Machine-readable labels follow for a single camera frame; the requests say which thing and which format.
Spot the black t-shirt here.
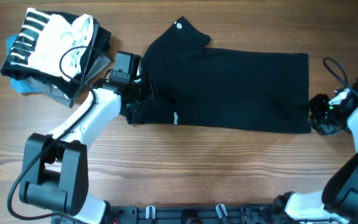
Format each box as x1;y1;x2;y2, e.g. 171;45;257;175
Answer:
121;17;311;134

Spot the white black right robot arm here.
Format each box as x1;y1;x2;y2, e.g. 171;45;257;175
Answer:
267;88;358;223

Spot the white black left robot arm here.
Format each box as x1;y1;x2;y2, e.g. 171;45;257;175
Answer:
12;78;155;223

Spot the black folded garment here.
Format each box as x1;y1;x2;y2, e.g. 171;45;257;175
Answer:
1;8;111;99

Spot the blue folded garment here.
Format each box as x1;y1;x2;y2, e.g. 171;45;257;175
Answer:
6;34;41;94

